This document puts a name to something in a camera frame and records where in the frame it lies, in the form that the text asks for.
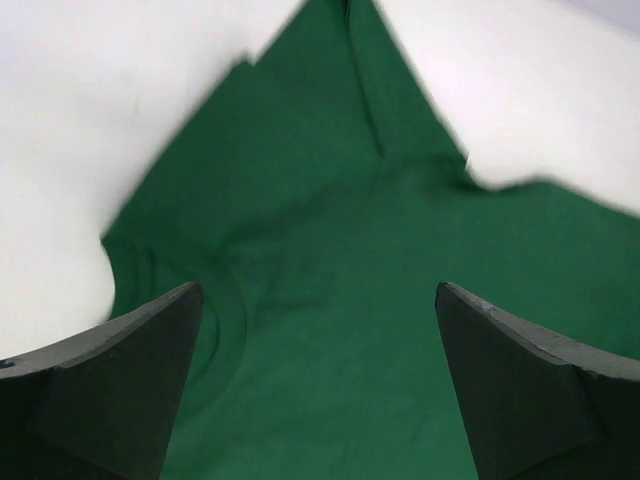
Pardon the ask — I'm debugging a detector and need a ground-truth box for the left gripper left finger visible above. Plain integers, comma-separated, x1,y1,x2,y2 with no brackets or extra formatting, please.
1,283,203,480

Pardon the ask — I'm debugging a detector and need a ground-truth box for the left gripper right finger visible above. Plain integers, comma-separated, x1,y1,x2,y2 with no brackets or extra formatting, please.
435,283,639,480

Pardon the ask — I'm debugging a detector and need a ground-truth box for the dark green t-shirt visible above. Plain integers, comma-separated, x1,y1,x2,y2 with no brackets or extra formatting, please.
103,1,639,479

